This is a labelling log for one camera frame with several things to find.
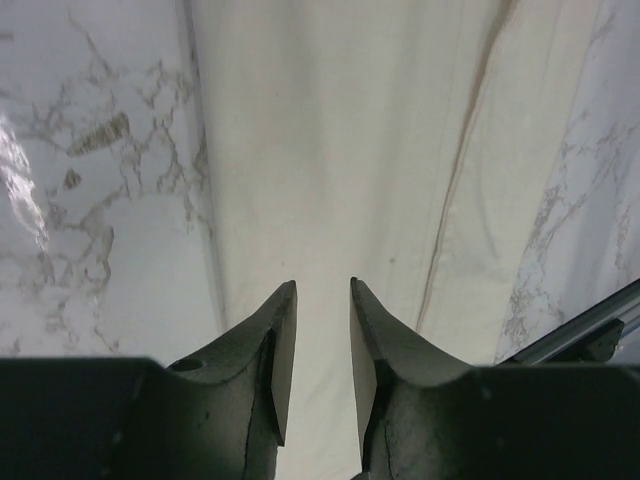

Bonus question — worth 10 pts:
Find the cream white t-shirt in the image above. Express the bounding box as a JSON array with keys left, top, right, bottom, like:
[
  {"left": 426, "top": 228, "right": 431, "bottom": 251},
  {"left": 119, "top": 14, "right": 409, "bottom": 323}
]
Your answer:
[{"left": 192, "top": 1, "right": 601, "bottom": 479}]

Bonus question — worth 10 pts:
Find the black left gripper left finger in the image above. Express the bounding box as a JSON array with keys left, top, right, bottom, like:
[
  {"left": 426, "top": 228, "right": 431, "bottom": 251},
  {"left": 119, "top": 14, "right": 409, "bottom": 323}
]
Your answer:
[{"left": 129, "top": 281, "right": 297, "bottom": 479}]

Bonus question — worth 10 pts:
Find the aluminium frame rail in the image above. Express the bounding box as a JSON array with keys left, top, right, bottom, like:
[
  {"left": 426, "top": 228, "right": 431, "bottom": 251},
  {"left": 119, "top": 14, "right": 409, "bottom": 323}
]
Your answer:
[{"left": 503, "top": 280, "right": 639, "bottom": 365}]

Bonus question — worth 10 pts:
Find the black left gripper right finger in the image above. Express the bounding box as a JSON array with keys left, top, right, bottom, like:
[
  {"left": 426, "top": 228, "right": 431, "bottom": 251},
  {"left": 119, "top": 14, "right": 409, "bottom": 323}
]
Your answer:
[{"left": 350, "top": 278, "right": 480, "bottom": 479}]

